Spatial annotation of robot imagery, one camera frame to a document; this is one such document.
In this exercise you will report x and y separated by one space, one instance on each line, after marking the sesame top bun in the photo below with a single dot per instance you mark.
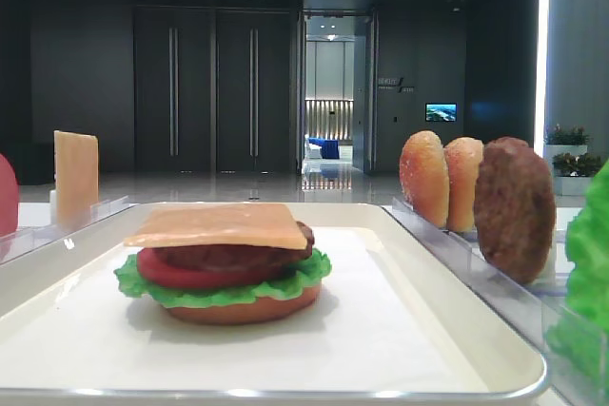
424 176

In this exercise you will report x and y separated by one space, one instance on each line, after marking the sesame bun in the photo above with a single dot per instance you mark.
463 157
424 176

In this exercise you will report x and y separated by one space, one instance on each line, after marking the cheese slice on burger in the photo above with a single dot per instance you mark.
251 224

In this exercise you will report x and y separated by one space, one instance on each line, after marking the green lettuce leaf on burger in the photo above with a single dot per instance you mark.
300 275

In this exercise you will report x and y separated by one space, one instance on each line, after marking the brown meat patty on burger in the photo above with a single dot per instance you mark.
234 257

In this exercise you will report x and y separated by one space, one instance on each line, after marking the red tomato slice on burger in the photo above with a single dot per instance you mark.
151 268

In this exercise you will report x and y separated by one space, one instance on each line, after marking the brown meat patty in rack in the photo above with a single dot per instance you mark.
514 209

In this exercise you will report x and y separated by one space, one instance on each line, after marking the upright cheese slice in rack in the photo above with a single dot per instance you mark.
76 159

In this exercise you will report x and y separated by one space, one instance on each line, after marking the red tomato slice in rack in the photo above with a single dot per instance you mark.
9 198

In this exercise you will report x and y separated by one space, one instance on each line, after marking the green lettuce leaf in rack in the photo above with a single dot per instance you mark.
587 273

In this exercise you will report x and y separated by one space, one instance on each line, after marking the blue sofa in hallway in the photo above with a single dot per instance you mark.
329 148

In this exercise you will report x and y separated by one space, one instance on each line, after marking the dark double door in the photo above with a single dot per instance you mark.
214 90

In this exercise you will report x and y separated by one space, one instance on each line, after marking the bottom burger bun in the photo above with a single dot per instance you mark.
261 310

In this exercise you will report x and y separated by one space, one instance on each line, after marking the white rectangular serving tray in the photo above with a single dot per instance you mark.
392 326

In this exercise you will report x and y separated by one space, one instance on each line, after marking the potted plants in white planter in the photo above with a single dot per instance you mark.
573 167

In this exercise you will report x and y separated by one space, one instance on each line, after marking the clear acrylic rack right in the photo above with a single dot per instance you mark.
531 309

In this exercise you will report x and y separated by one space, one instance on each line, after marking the clear acrylic rack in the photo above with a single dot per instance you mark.
25 240
531 309

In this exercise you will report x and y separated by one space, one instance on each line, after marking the clear acrylic rack left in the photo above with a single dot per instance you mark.
25 240

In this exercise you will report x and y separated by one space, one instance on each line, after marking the wall mounted screen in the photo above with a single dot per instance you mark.
440 112

